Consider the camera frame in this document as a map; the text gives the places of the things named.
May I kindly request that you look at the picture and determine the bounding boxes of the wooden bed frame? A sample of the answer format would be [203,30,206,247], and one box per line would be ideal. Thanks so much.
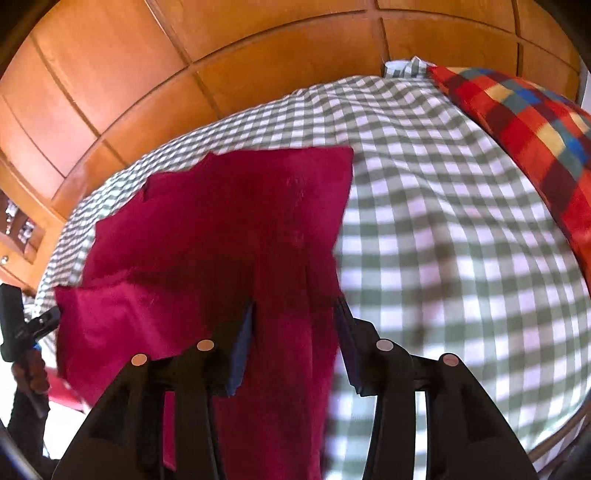
[529,413,591,480]

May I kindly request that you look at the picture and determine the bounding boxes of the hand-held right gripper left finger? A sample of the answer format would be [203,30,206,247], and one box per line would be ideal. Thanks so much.
[51,302,257,480]

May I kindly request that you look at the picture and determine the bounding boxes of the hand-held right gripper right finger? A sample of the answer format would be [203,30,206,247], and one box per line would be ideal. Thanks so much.
[335,296,541,480]

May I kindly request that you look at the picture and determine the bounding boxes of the wooden side cabinet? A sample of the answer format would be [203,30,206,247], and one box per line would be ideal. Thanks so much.
[0,185,51,296]

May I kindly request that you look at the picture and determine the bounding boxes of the red plaid pillow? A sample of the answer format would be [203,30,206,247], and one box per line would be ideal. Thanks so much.
[427,66,591,274]

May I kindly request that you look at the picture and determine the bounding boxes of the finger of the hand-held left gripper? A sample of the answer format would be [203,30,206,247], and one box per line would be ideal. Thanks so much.
[23,306,62,339]

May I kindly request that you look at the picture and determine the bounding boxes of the person's left hand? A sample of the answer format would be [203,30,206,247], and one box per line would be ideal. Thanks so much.
[10,348,50,394]

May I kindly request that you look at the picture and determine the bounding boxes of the dark red fleece garment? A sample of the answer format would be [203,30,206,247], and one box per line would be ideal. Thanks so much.
[54,147,355,480]

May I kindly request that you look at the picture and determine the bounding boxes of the green white checked bed sheet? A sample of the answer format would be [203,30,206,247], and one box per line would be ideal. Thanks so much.
[34,56,591,478]

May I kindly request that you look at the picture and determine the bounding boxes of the wooden panelled wardrobe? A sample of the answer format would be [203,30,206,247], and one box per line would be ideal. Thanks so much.
[0,0,583,296]

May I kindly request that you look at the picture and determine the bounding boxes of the person's left forearm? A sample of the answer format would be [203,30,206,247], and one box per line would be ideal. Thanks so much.
[7,385,63,474]

